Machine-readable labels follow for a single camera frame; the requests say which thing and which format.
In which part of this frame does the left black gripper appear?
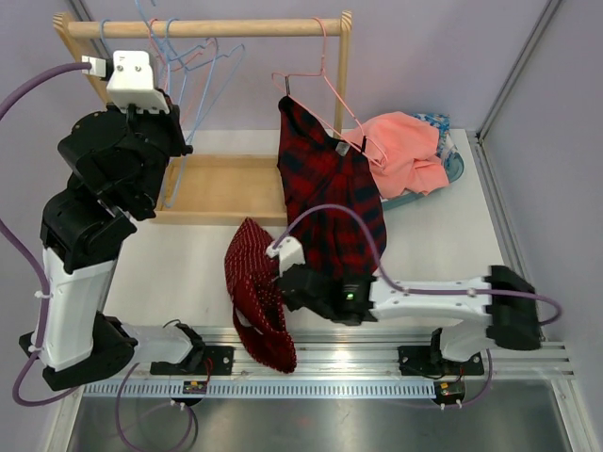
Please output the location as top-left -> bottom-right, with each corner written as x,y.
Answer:
106,88 -> 192,213

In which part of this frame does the red polka dot garment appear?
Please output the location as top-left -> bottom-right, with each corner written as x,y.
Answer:
224,218 -> 297,374

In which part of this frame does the light blue hanger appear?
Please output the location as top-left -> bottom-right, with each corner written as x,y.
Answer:
134,0 -> 153,30
99,0 -> 189,86
162,17 -> 247,208

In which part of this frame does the pink pleated skirt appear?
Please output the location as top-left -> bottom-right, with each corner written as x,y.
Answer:
343,111 -> 448,199

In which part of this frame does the blue floral garment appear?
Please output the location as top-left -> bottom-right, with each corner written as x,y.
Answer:
413,113 -> 456,161

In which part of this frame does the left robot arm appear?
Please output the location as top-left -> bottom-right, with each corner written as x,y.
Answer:
19,105 -> 205,391

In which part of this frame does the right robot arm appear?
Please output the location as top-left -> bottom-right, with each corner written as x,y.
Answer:
277,264 -> 541,379

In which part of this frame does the red plaid skirt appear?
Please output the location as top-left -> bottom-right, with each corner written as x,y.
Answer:
277,97 -> 387,279

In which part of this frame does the wooden clothes rack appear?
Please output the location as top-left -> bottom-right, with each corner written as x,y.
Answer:
53,12 -> 340,226

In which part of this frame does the teal plastic bin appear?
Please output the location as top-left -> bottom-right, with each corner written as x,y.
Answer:
382,136 -> 464,211

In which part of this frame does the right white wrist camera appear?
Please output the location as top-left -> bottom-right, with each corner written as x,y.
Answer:
266,236 -> 305,277

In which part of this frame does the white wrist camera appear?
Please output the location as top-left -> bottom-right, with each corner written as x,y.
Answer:
266,236 -> 305,277
81,50 -> 170,115

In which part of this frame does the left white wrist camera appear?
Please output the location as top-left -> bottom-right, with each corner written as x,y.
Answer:
81,50 -> 170,115

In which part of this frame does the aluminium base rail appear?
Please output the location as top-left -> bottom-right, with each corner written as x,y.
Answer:
117,324 -> 579,381

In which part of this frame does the white slotted cable duct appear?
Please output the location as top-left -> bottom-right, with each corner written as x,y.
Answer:
84,379 -> 435,399

